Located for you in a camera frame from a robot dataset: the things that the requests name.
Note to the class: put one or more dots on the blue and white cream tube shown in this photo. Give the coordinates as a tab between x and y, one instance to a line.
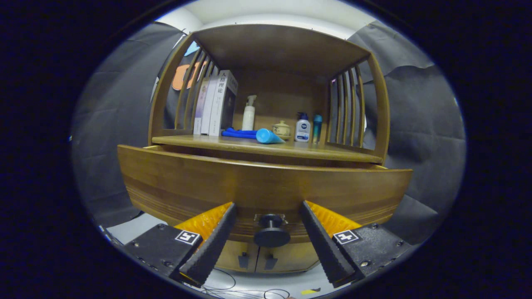
266	136

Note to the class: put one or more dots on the white book with dark cover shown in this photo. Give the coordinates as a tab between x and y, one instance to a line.
220	108

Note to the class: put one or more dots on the yellow floor tape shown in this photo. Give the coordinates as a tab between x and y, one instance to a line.
311	291

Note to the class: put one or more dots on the wooden drawer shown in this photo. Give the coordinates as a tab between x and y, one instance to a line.
266	187

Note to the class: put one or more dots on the teal spray can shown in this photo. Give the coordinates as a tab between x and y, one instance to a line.
317	128

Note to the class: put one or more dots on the beige lidded teacup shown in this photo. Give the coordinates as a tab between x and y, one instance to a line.
282	128

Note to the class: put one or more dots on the black drawer knob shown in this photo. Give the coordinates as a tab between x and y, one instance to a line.
272	237

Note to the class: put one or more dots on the white lotion bottle blue cap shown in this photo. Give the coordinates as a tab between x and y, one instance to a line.
302	131

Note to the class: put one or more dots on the pale purple book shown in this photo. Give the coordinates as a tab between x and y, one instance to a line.
199	114

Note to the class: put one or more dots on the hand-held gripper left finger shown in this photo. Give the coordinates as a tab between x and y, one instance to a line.
212	249

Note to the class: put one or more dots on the wooden cabinet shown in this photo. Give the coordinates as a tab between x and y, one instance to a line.
282	50

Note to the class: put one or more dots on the wooden countertop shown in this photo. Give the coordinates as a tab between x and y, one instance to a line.
249	145

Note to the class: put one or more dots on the blue folded cloth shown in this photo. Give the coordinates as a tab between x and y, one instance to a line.
239	134

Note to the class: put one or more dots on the white pump bottle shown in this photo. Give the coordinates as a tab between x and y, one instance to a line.
248	120

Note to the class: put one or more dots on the wooden cabinet door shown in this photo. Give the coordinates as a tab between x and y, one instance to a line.
232	257
295	257

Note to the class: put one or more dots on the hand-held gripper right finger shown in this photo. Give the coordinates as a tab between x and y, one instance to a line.
324	247

